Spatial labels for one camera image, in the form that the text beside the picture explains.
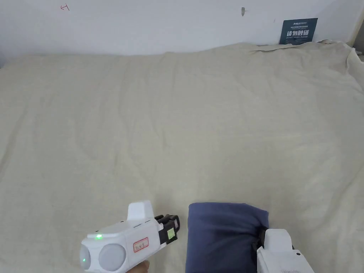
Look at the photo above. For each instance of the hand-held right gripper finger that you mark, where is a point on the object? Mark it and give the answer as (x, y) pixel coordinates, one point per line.
(259, 241)

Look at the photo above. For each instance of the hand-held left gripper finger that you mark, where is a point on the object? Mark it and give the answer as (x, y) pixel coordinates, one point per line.
(167, 234)
(170, 219)

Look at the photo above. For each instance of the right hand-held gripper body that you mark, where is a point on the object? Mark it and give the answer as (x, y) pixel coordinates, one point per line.
(280, 256)

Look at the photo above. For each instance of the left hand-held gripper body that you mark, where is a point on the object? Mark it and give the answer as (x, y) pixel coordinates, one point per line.
(119, 241)

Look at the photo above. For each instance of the dark blue garment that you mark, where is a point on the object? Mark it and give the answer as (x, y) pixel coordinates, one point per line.
(219, 236)

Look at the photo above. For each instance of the person's left hand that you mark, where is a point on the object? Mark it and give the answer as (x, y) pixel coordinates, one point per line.
(139, 267)

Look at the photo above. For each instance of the bed with beige sheet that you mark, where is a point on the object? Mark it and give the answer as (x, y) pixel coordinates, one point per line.
(148, 122)

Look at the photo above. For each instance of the dark blue sign card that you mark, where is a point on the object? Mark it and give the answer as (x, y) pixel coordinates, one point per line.
(298, 31)

